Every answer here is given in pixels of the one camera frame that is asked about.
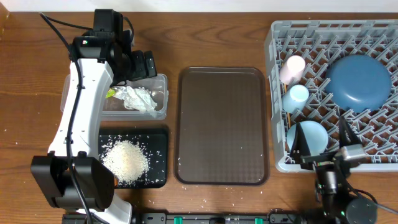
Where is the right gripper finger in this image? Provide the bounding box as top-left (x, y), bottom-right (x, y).
top-left (338, 116), bottom-right (362, 147)
top-left (290, 123), bottom-right (310, 164)

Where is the white bowl blue rim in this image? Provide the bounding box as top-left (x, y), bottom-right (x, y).
top-left (299, 121), bottom-right (328, 156)

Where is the large white tissue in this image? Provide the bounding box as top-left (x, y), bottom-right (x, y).
top-left (121, 86), bottom-right (157, 112)

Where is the small white tissue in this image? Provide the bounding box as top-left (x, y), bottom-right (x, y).
top-left (112, 86), bottom-right (127, 100)

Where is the light blue cup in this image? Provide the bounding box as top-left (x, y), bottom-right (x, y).
top-left (282, 85), bottom-right (309, 113)

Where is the green orange snack wrapper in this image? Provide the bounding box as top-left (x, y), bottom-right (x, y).
top-left (106, 88), bottom-right (116, 98)

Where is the dark blue plate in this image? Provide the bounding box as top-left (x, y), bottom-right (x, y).
top-left (325, 55), bottom-right (392, 113)

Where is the pink cup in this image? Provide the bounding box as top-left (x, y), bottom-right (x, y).
top-left (279, 55), bottom-right (306, 85)

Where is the orange carrot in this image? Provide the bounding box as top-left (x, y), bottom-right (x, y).
top-left (114, 176), bottom-right (119, 188)

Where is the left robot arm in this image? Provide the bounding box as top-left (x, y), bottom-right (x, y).
top-left (30, 9), bottom-right (157, 223)

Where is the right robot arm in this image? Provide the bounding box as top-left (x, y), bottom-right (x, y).
top-left (290, 117), bottom-right (377, 223)

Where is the grey dishwasher rack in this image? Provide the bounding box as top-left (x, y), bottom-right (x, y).
top-left (264, 20), bottom-right (397, 172)

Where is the clear plastic bin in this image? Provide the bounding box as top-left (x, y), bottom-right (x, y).
top-left (60, 73), bottom-right (169, 121)

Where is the black plastic tray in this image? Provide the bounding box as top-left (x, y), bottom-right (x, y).
top-left (98, 128), bottom-right (168, 189)

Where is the brown serving tray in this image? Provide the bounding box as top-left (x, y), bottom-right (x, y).
top-left (174, 67), bottom-right (270, 186)

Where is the pile of white rice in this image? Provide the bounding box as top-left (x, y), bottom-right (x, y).
top-left (99, 136), bottom-right (150, 188)

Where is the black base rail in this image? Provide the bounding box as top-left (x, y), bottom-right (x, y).
top-left (61, 212), bottom-right (312, 224)

